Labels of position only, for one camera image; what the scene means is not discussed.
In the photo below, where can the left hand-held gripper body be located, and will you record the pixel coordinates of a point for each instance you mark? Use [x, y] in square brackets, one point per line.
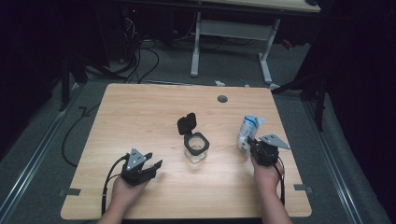
[135, 175]

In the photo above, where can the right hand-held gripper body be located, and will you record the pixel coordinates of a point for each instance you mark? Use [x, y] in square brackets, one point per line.
[264, 154]

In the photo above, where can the white and blue milk carton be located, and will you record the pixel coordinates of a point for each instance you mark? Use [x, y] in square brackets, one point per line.
[246, 129]

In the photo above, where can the clear jar with black lid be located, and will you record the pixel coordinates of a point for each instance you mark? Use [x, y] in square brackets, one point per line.
[196, 144]

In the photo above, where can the person's left hand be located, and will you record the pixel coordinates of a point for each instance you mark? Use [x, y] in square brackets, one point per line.
[126, 193]

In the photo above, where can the person's right hand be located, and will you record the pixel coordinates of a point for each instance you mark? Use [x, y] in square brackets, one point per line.
[267, 177]

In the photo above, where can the grey tape strip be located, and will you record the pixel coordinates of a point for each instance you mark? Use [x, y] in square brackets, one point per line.
[70, 192]
[302, 187]

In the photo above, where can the small white plug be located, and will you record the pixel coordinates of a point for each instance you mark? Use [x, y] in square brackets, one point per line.
[219, 83]

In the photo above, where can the black metal stand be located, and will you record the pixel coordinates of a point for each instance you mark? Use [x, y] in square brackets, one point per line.
[65, 84]
[320, 102]

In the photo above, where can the small red object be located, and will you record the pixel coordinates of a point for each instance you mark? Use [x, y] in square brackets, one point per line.
[287, 44]

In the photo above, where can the metal floor rail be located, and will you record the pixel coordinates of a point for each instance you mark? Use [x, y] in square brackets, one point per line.
[34, 158]
[336, 174]

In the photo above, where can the white metal desk frame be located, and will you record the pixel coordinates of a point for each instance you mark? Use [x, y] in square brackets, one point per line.
[232, 30]

